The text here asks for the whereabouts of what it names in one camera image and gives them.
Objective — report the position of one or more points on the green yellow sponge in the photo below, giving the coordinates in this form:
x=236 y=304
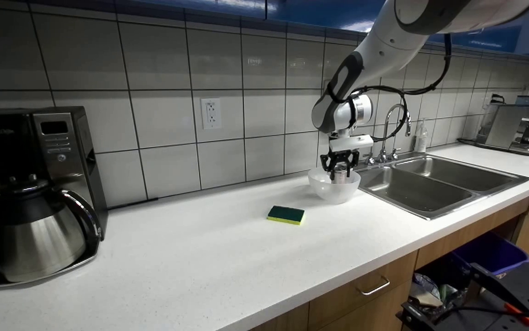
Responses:
x=288 y=214

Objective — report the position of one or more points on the steel espresso machine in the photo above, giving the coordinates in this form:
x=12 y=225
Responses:
x=515 y=130

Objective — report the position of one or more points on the chrome sink faucet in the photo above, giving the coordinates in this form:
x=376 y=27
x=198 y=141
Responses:
x=394 y=139

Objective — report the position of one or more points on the clear plastic bowl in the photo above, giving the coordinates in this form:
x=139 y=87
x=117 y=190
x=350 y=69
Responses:
x=335 y=188

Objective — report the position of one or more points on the black stand with orange clamp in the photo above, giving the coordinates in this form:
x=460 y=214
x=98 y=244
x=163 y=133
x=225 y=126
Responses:
x=491 y=301

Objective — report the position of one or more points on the steel coffee carafe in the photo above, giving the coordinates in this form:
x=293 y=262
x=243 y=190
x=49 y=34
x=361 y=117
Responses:
x=38 y=236

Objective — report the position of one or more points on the wooden base cabinets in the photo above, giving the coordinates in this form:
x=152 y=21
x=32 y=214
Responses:
x=339 y=306

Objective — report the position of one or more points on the small white soap bottle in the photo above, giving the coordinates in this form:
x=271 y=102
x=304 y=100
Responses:
x=422 y=141

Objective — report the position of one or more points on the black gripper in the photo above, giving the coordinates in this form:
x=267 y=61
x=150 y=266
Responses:
x=341 y=159

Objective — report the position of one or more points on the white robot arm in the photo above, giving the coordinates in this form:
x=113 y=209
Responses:
x=387 y=43

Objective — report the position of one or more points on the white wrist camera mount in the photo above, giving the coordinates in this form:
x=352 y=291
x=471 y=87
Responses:
x=357 y=144

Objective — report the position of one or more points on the steel double sink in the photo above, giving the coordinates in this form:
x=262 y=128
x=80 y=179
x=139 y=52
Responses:
x=436 y=185

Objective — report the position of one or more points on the blue upper cabinets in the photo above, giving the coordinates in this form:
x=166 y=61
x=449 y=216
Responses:
x=313 y=14

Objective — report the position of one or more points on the white wall outlet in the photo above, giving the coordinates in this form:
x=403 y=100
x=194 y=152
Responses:
x=212 y=115

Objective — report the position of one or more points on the blue plastic bin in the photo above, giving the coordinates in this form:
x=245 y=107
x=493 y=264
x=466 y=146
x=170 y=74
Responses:
x=491 y=253

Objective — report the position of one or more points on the black coffee maker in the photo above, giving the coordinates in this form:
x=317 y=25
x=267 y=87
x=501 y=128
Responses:
x=45 y=148

